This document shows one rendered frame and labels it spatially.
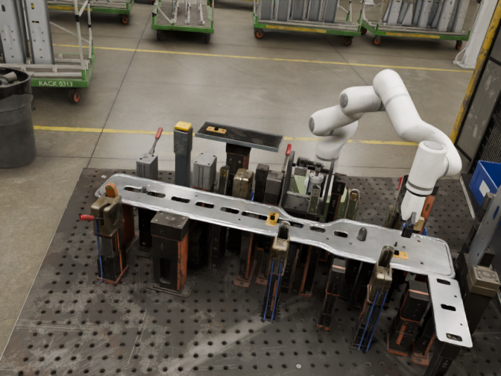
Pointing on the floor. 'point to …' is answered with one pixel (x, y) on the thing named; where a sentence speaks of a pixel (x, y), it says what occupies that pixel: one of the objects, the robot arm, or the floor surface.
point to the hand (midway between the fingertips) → (405, 227)
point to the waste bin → (16, 118)
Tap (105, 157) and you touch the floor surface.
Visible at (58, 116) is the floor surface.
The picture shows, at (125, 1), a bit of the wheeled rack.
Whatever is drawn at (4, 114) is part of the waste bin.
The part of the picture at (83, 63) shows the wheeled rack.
